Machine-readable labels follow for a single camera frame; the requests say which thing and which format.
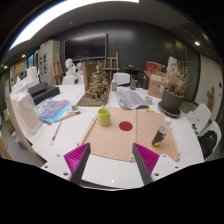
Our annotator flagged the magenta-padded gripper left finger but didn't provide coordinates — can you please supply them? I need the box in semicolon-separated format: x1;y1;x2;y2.
40;142;92;186

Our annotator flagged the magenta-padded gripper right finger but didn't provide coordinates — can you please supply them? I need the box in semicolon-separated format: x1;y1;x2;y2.
132;142;184;186

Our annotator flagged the clear drink bottle white cap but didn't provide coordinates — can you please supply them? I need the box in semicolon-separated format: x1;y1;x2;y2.
151;116;173;148

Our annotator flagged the light wooden drawing board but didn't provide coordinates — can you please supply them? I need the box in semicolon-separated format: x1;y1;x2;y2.
133;109;181;163
77;105;138;163

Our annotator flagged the thin wooden paintbrush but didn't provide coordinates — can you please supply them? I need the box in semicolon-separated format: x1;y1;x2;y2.
49;120;63;146

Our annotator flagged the flat round red coaster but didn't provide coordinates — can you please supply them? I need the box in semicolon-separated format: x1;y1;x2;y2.
118;120;134;132

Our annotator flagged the paintbrush with red ferrule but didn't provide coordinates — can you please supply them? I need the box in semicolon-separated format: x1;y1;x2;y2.
53;109;83;124

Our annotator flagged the yellow-green mug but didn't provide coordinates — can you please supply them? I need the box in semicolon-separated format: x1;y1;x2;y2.
97;107;112;128

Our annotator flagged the colourful painted sheet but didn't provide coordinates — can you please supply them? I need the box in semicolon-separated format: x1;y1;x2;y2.
35;98;72;127

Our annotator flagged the black backpack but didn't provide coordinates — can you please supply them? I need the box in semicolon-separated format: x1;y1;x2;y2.
198;130;218;159

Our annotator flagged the dry plant in grey pot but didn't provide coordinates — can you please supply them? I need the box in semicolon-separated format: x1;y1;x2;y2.
157;59;191;118

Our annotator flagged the white chair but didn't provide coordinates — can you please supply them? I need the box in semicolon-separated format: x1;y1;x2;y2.
186;103;212;133
197;120;223;161
113;72;132;86
61;75;76;86

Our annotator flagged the white canvas stack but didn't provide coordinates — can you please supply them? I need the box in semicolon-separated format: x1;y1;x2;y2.
9;66;44;136

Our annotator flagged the brown cardboard box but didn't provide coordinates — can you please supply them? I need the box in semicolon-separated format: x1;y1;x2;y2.
147;72;169;100

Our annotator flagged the black flat boxes stack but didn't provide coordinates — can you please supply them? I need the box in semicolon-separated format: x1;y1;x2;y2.
27;82;62;106

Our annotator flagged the golden sculpture on wooden base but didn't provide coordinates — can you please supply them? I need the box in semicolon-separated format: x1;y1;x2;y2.
77;60;112;108

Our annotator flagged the glass jug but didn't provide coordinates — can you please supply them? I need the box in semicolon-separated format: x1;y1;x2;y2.
129;77;138;91

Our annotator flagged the small green-labelled bottle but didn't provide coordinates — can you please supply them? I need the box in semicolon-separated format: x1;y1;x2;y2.
111;77;119;92

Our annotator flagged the wooden easel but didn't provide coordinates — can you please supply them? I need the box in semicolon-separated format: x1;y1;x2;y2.
50;54;65;85
102;51;121;83

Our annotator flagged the red box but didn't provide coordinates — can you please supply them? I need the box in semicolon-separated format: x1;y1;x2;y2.
144;60;163;75

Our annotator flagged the white plaster bust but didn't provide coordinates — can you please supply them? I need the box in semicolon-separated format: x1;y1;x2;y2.
64;58;78;77

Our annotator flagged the white plaster sculpture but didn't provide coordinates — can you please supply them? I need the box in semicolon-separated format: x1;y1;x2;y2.
166;55;179;76

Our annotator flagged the beige cabinet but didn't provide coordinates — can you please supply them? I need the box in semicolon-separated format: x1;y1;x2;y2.
37;39;62;85

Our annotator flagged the long ceiling light strip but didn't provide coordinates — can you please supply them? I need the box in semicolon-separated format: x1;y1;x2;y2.
8;0;141;51

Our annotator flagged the wooden wall figure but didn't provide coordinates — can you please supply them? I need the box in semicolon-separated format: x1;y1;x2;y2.
206;86;216;113

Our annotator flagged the dark wall screen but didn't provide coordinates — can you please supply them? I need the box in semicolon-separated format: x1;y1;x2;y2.
63;32;109;62

